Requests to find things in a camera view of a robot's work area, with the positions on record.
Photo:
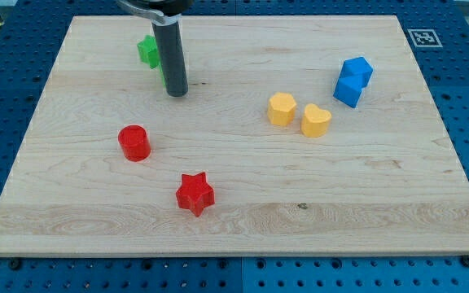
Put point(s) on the yellow hexagon block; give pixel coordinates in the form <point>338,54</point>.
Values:
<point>281,109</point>

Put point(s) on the green block behind tool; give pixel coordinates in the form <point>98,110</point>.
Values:
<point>162,74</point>

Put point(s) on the red cylinder block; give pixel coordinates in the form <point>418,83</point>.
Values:
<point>134,143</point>

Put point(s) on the wooden board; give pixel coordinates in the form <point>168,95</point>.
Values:
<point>384,180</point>

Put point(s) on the yellow heart block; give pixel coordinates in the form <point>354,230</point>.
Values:
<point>315,121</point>

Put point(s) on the green star block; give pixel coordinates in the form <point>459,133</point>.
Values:
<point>148,51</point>

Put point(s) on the robot arm flange with clamp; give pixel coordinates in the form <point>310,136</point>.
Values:
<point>159,12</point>

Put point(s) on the red star block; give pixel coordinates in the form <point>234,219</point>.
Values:
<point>195,194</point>

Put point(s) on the white fiducial marker tag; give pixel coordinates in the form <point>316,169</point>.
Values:
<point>424,38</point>

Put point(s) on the blue cube block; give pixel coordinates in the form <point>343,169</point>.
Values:
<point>348,90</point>

